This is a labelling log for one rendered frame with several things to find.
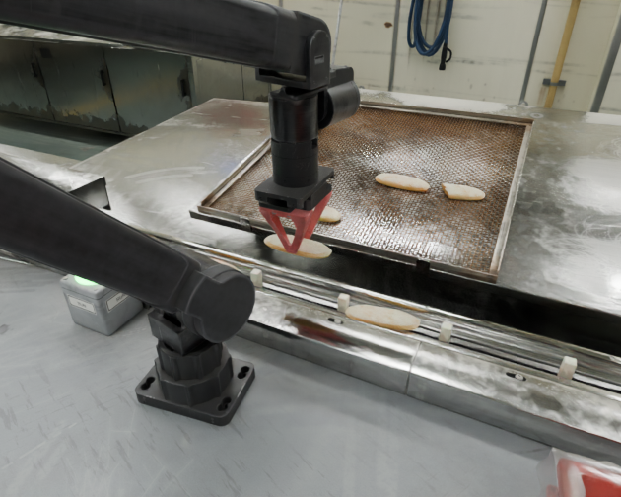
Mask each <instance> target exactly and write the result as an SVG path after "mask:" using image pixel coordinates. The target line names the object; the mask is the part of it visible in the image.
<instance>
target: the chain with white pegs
mask: <svg viewBox="0 0 621 497"><path fill-rule="evenodd" d="M250 278H251V281H252V282H253V284H254V286H257V287H260V288H264V289H267V290H270V291H274V292H277V293H280V294H284V295H287V296H291V297H294V298H297V299H301V300H304V301H307V302H311V303H314V304H317V305H321V306H324V307H328V308H330V309H333V310H337V311H340V312H343V313H345V312H346V309H347V308H348V307H349V298H350V296H349V295H347V294H343V293H341V294H340V295H339V297H338V306H337V308H335V307H331V306H328V305H327V306H326V305H325V304H322V303H319V302H316V301H310V300H309V299H305V298H302V297H299V296H294V295H292V294H288V293H285V292H282V291H281V292H279V291H278V290H275V289H271V288H268V287H264V286H262V271H261V270H259V269H255V268H254V269H253V270H252V271H251V272H250ZM406 331H410V332H413V333H416V334H420V335H423V336H427V337H430V338H433V339H437V340H439V341H442V342H446V343H449V344H452V345H456V346H459V347H463V348H466V349H469V350H473V351H476V352H479V353H483V354H486V355H489V356H493V357H496V358H500V359H503V360H506V361H510V362H513V363H516V364H520V365H523V366H525V367H529V368H532V369H536V370H539V371H542V372H546V373H549V374H552V375H556V376H559V377H562V378H566V379H569V380H573V381H576V382H579V383H583V384H586V385H589V386H593V387H596V388H600V389H603V390H606V391H612V392H615V393H619V394H621V391H619V390H613V389H608V388H606V387H603V386H600V385H596V384H593V383H589V382H583V380H579V379H576V378H573V374H574V373H575V370H576V368H577V359H575V358H571V357H568V356H565V357H564V359H563V362H562V364H561V367H560V369H559V372H558V373H556V372H552V371H549V370H545V369H542V368H536V367H535V366H532V365H528V364H525V363H522V362H519V361H514V360H512V359H509V358H506V357H502V356H499V355H496V354H495V355H493V354H492V353H489V352H485V351H482V350H479V349H475V348H474V349H473V348H471V347H468V346H465V345H462V344H458V343H455V342H454V343H452V342H451V341H450V336H451V331H452V324H451V323H448V322H443V324H442V326H441V331H440V336H439V337H436V336H434V337H433V336H432V335H429V334H425V333H422V332H419V331H413V330H406Z"/></svg>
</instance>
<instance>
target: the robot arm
mask: <svg viewBox="0 0 621 497"><path fill-rule="evenodd" d="M0 24H5V25H10V26H16V27H22V28H28V29H34V30H39V31H45V32H51V33H57V34H63V35H68V36H78V37H84V38H90V39H96V40H101V41H107V42H113V43H119V44H122V45H123V46H126V45H130V46H131V47H135V46H136V47H142V48H148V49H154V50H158V51H164V52H170V53H176V54H182V55H188V56H193V57H199V58H205V59H211V60H217V61H222V62H224V63H227V62H228V63H233V64H234V65H236V64H238V65H243V66H246V67H252V68H255V80H257V81H261V82H267V83H273V84H278V85H284V86H285V87H282V88H281V89H278V90H275V91H271V92H270V93H269V94H268V105H269V121H270V137H271V153H272V169H273V176H271V177H270V178H268V179H267V180H266V181H264V182H263V183H262V184H260V185H259V186H258V187H256V188H255V189H254V194H255V200H257V201H258V204H259V211H260V213H261V214H262V215H263V217H264V218H265V219H266V221H267V222H268V223H269V225H270V226H271V227H272V229H273V230H274V231H275V233H276V234H277V236H278V238H279V240H280V241H281V243H282V245H283V247H284V248H285V250H286V252H289V253H293V254H296V253H297V252H298V250H299V247H300V245H301V242H302V240H303V238H305V239H310V237H311V234H312V232H313V230H314V228H315V226H316V224H317V222H318V220H319V218H320V216H321V214H322V212H323V210H324V208H325V206H326V205H327V203H328V201H329V199H330V197H331V195H332V185H331V184H327V180H328V179H329V178H334V169H333V168H330V167H325V166H319V165H318V129H323V128H326V127H328V126H330V125H332V124H335V123H337V122H339V121H342V120H344V119H346V118H349V117H351V116H353V115H354V114H355V113H356V112H357V110H358V108H359V105H360V92H359V89H358V86H357V84H356V83H355V81H354V70H353V68H352V67H348V66H347V65H344V66H341V65H333V64H330V53H331V34H330V30H329V28H328V25H327V23H326V22H325V21H324V20H323V19H321V18H318V17H315V16H313V15H310V14H307V13H304V12H301V11H295V10H287V9H284V8H281V7H278V6H276V5H272V4H269V3H265V2H260V1H255V0H0ZM314 207H315V208H314ZM313 208H314V211H313ZM278 216H280V217H285V218H289V219H292V222H294V224H295V227H296V232H295V236H294V239H293V242H292V243H290V241H289V239H288V237H287V235H286V232H285V230H284V228H283V226H282V224H281V221H280V219H279V217H278ZM0 249H2V250H5V251H8V252H10V253H13V254H16V255H19V256H21V257H24V258H27V259H30V260H32V261H35V262H38V263H41V264H44V265H46V266H49V267H52V268H55V269H57V270H60V271H63V272H66V273H68V274H71V275H74V276H77V277H80V278H82V279H85V280H88V281H91V282H93V283H96V284H99V285H102V286H105V287H106V288H109V289H112V290H115V291H117V292H120V293H123V294H126V295H128V296H131V297H133V298H135V299H138V300H140V301H142V302H144V303H146V304H148V305H150V306H153V307H154V309H153V310H152V311H151V312H149V313H147V315H148V319H149V323H150V328H151V331H152V335H153V336H155V337H156V338H158V339H159V340H158V344H157V345H156V348H157V353H158V357H157V358H156V359H155V360H154V362H155V365H154V366H153V367H152V368H151V370H150V371H149V372H148V373H147V374H146V376H145V377H144V378H143V379H142V380H141V382H140V383H139V384H138V385H137V387H136V388H135V392H136V396H137V399H138V402H140V403H142V404H146V405H149V406H152V407H156V408H159V409H162V410H165V411H169V412H172V413H175V414H179V415H182V416H186V417H189V418H193V419H196V420H199V421H203V422H206V423H210V424H213V425H217V426H226V425H228V424H229V423H230V422H231V420H232V418H233V416H234V415H235V413H236V411H237V409H238V408H239V406H240V404H241V402H242V400H243V398H244V396H245V394H246V393H247V391H248V389H249V387H250V385H251V384H252V382H253V380H254V378H255V372H254V365H253V364H252V363H251V362H247V361H244V360H240V359H236V358H232V357H231V354H229V351H228V347H227V345H226V344H225V343H224V342H225V341H227V340H229V339H231V338H232V337H234V336H235V335H236V334H237V333H239V332H240V330H241V329H242V328H243V327H244V325H245V324H246V322H247V321H248V319H249V317H250V315H251V313H252V310H253V307H254V303H255V287H254V284H253V282H252V281H251V280H250V279H249V278H248V277H246V276H245V275H244V274H243V273H242V272H240V271H238V270H236V269H234V268H232V267H230V266H229V265H226V264H221V263H219V262H217V261H215V260H213V259H211V258H209V257H207V256H205V255H203V254H201V253H199V252H197V251H195V250H193V249H191V248H188V247H186V246H183V245H169V246H167V245H165V244H163V243H161V242H159V241H157V240H156V239H155V238H154V237H150V236H148V234H144V233H142V232H141V231H139V230H137V229H135V228H133V227H131V226H129V225H127V224H125V223H124V222H122V221H120V220H118V219H116V218H114V217H112V216H110V215H109V214H107V213H105V212H103V211H102V210H100V209H98V208H96V207H95V206H93V205H91V204H89V203H87V202H85V201H83V200H81V199H80V198H78V197H76V196H74V195H72V194H70V193H68V192H66V191H64V190H63V189H61V188H59V187H57V186H55V184H54V183H49V181H48V180H44V179H42V178H40V177H37V176H35V175H34V174H32V173H30V172H28V171H26V170H24V169H22V168H20V167H18V166H17V165H15V164H13V163H11V162H9V161H7V160H5V159H3V158H2V157H0Z"/></svg>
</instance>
